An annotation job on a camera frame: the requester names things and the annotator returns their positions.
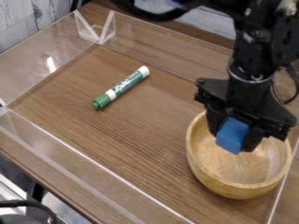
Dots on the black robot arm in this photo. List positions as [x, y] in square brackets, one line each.
[267, 36]

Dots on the light wooden bowl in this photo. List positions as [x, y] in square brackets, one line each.
[241, 176]

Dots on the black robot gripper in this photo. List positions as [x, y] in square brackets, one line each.
[248, 102]

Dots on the blue foam block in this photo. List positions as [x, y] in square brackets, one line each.
[231, 135]

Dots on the green dry erase marker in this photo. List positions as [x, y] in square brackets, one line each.
[120, 88]

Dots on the clear acrylic tray wall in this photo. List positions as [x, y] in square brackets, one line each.
[115, 162]

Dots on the black metal table frame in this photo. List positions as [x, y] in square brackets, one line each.
[38, 214]

